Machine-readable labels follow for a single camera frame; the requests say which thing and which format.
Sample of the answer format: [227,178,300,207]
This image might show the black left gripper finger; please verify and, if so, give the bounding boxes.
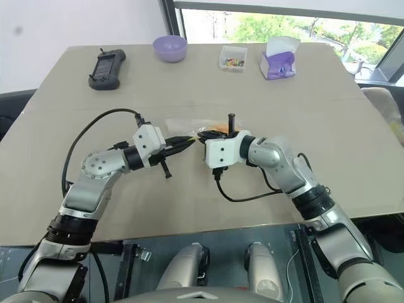
[165,139,198,157]
[165,135,196,147]

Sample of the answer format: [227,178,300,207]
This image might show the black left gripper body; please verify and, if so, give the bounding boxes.
[147,146,173,180]

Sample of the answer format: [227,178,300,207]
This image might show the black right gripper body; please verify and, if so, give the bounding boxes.
[220,112,239,140]

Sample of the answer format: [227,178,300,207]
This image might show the clear yellow-zip plastic bag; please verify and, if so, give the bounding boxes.
[163,117,251,140]

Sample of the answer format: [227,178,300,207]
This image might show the clear box of colourful pins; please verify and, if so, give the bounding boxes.
[218,45,248,73]

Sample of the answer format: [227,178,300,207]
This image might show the purple tissue pack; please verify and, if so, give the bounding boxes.
[259,35,301,81]

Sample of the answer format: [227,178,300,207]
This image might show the purple bowl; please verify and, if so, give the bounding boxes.
[153,35,187,63]

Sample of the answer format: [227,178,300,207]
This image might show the black handheld controller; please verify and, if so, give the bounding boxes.
[88,47,128,92]

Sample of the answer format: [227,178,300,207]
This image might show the silver left robot leg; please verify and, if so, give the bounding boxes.
[157,242,211,291]

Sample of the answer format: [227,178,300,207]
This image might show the silver robot leg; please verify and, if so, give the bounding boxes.
[244,242,285,302]
[157,242,211,291]

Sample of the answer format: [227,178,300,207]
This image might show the silver right robot leg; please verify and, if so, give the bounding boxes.
[244,242,285,302]

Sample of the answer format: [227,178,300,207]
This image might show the grey robot torso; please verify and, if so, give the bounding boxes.
[113,285,285,303]

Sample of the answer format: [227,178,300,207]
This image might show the beige chair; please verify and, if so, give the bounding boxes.
[361,87,404,143]

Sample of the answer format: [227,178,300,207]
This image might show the dark sofa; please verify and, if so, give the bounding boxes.
[0,88,37,141]

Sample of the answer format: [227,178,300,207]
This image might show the grey slanted panel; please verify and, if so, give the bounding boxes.
[375,36,404,86]

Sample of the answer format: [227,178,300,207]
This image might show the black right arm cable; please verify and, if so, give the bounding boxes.
[211,152,314,203]

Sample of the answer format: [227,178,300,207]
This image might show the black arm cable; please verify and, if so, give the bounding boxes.
[61,108,151,200]
[211,152,314,203]

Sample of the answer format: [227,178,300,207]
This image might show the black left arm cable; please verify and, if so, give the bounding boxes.
[61,108,151,200]

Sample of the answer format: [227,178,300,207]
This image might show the metal caster bracket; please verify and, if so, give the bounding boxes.
[137,248,154,263]

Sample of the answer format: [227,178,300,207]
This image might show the black window frame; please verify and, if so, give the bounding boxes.
[160,0,404,45]

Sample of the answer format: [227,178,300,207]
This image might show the white floor cable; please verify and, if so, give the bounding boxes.
[285,249,304,303]

